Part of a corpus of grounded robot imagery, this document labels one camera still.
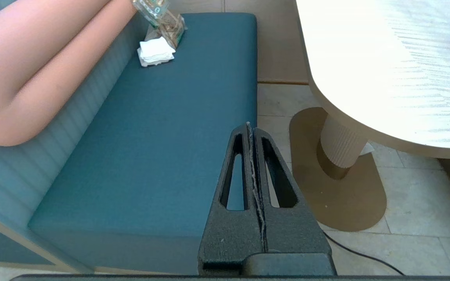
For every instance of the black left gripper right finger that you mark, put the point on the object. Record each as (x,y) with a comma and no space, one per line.
(291,230)

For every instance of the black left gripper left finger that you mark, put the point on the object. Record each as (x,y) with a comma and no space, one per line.
(233,230)

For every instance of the white folded napkin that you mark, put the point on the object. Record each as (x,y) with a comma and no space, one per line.
(155,50)

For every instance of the transparent snack packet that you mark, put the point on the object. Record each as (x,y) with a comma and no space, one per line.
(166,23)

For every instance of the pink bolster cushion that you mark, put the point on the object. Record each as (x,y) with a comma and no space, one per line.
(33,66)

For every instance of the beige table pedestal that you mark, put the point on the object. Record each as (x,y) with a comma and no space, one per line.
(338,171)

